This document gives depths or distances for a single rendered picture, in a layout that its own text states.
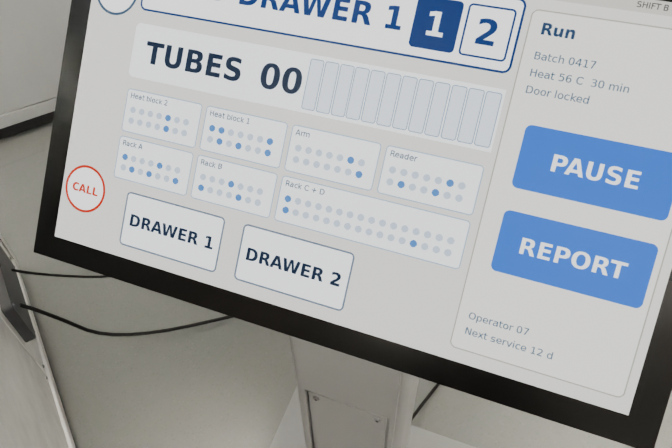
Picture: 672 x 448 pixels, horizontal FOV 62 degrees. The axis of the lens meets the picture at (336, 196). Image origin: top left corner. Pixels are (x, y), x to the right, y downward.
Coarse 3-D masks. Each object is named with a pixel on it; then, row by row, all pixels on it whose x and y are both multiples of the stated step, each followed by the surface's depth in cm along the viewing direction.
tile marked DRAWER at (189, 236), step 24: (144, 216) 47; (168, 216) 47; (192, 216) 46; (216, 216) 46; (120, 240) 48; (144, 240) 48; (168, 240) 47; (192, 240) 46; (216, 240) 46; (192, 264) 46; (216, 264) 46
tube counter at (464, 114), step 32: (288, 64) 43; (320, 64) 42; (352, 64) 42; (256, 96) 44; (288, 96) 43; (320, 96) 43; (352, 96) 42; (384, 96) 41; (416, 96) 41; (448, 96) 40; (480, 96) 39; (384, 128) 41; (416, 128) 41; (448, 128) 40; (480, 128) 39
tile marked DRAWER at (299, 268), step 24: (240, 240) 45; (264, 240) 44; (288, 240) 44; (240, 264) 45; (264, 264) 45; (288, 264) 44; (312, 264) 44; (336, 264) 43; (264, 288) 45; (288, 288) 44; (312, 288) 44; (336, 288) 43
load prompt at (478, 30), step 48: (144, 0) 46; (192, 0) 45; (240, 0) 44; (288, 0) 43; (336, 0) 42; (384, 0) 41; (432, 0) 40; (480, 0) 39; (528, 0) 38; (384, 48) 41; (432, 48) 40; (480, 48) 39
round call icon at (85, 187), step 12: (72, 168) 49; (84, 168) 49; (96, 168) 48; (72, 180) 49; (84, 180) 49; (96, 180) 49; (108, 180) 48; (72, 192) 49; (84, 192) 49; (96, 192) 49; (72, 204) 49; (84, 204) 49; (96, 204) 49; (96, 216) 49
